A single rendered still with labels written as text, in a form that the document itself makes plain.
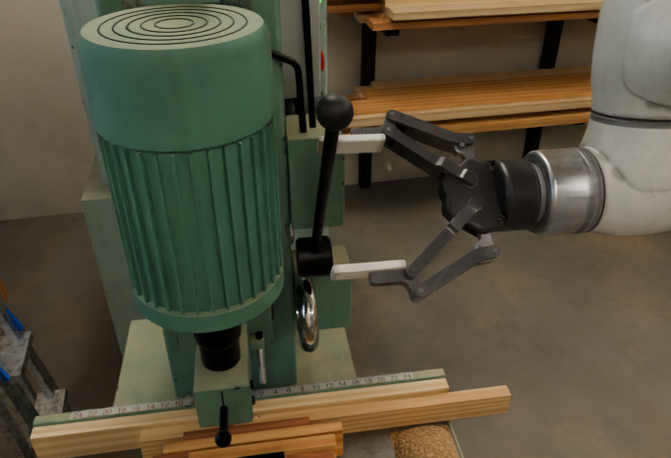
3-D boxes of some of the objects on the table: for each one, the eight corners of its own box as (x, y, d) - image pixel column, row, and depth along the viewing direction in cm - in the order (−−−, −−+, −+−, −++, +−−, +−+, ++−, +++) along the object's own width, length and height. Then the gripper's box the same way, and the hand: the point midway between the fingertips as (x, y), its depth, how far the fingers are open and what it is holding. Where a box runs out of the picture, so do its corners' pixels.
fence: (42, 449, 85) (32, 424, 83) (45, 439, 87) (35, 414, 84) (442, 399, 93) (445, 374, 90) (439, 391, 94) (442, 366, 92)
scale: (69, 419, 83) (69, 418, 83) (71, 411, 84) (71, 411, 84) (413, 378, 90) (413, 377, 90) (411, 371, 91) (411, 371, 91)
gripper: (541, 319, 61) (334, 338, 58) (491, 109, 70) (310, 117, 67) (575, 303, 54) (341, 324, 51) (515, 72, 63) (314, 80, 60)
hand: (335, 207), depth 59 cm, fingers open, 13 cm apart
